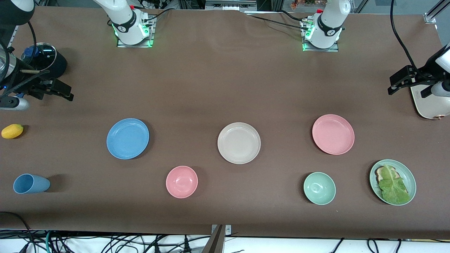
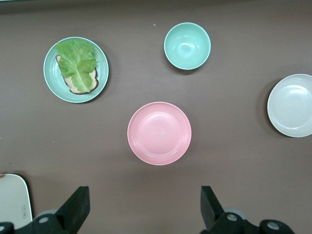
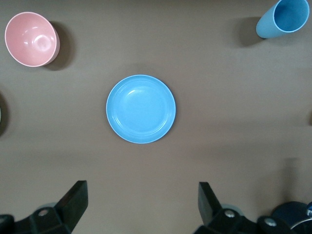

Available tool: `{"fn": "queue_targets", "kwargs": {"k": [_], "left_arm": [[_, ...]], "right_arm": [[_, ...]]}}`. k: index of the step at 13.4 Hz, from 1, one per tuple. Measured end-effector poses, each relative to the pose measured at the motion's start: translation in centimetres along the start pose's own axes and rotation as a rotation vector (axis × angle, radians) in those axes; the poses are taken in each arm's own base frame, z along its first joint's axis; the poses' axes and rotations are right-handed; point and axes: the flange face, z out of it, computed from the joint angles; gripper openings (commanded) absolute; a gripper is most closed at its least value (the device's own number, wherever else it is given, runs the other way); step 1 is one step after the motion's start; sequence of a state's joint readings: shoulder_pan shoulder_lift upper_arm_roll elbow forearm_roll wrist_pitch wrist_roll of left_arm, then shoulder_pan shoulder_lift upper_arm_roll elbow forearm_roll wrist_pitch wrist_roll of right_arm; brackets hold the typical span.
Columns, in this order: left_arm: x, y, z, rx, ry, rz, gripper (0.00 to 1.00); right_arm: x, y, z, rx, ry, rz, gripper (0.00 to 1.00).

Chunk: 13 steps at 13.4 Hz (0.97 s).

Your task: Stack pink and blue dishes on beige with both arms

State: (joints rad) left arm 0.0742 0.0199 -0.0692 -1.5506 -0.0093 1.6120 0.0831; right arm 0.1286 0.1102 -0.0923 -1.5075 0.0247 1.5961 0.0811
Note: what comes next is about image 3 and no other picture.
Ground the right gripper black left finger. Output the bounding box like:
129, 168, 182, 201
29, 180, 88, 234

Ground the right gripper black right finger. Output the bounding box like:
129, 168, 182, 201
195, 182, 259, 234

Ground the blue plate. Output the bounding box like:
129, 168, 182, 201
105, 74, 176, 144

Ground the brown table cover sheet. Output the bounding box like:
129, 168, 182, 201
0, 0, 312, 234

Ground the pink bowl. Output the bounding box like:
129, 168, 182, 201
4, 11, 60, 68

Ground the blue cup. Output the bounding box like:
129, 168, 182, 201
255, 0, 311, 39

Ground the black pot blue handle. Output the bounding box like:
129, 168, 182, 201
272, 201, 312, 234

